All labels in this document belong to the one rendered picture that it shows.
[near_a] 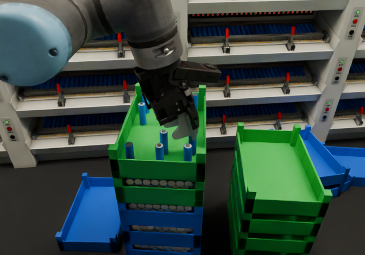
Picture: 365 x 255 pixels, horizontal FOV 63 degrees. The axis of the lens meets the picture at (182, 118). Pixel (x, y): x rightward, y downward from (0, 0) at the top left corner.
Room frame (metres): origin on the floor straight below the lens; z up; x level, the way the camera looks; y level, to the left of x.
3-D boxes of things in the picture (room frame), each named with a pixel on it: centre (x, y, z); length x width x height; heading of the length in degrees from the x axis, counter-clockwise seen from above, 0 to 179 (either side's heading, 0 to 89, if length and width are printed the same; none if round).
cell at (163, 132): (0.55, 0.04, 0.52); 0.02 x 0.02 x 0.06
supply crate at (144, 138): (0.61, 0.04, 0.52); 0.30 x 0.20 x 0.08; 176
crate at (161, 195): (0.61, 0.04, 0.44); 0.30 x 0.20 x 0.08; 176
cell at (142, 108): (0.67, 0.11, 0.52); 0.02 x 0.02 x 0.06
